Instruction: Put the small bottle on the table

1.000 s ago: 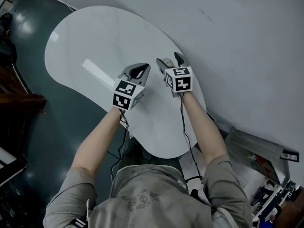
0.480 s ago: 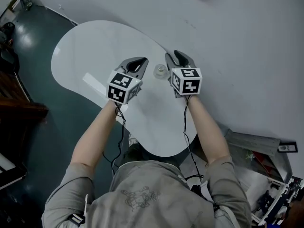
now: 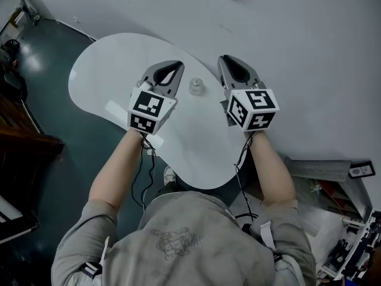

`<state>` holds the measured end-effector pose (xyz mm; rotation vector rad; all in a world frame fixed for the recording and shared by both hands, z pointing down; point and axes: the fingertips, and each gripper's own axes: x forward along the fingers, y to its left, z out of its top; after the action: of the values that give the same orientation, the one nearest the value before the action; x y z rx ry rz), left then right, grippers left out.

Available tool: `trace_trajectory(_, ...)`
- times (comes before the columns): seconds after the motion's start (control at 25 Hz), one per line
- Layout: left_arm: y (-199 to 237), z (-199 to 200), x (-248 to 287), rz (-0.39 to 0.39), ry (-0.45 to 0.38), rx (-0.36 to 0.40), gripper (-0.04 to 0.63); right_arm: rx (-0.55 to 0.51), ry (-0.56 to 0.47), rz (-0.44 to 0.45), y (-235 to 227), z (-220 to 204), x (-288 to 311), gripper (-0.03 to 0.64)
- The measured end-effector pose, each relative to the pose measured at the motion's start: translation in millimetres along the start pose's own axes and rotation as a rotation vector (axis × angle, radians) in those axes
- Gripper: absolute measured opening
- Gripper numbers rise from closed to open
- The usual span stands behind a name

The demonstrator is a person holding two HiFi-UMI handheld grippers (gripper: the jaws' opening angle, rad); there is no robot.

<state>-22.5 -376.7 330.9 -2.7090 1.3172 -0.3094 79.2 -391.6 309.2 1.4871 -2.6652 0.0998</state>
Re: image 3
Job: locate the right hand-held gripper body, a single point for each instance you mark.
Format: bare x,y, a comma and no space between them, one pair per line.
253,109

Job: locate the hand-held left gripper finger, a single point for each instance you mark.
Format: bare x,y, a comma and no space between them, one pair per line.
157,66
177,79

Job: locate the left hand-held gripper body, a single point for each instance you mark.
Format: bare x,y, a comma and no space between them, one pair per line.
149,107

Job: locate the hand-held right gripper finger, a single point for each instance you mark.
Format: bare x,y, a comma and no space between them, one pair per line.
245,68
222,71

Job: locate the small clear glass bottle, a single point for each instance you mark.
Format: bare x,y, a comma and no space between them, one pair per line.
196,87

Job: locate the person's left forearm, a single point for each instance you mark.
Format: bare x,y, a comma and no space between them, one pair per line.
119,165

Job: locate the person's right forearm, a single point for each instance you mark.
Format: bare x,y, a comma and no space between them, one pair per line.
274,171

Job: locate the white table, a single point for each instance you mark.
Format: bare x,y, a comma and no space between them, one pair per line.
113,70

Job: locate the person's white shoe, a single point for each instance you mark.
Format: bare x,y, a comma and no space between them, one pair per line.
169,176

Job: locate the grey metal shelf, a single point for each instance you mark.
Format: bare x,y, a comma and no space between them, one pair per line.
327,171

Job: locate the black framed picture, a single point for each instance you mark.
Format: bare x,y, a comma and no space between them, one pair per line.
361,170

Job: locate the dark wooden cabinet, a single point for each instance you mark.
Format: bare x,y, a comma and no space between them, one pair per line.
21,147

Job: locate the person's grey shirt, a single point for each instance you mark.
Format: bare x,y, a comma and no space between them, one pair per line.
184,243

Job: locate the metal stand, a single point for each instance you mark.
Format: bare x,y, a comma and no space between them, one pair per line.
28,9

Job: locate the dark chair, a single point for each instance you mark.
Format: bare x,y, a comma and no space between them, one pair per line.
10,70

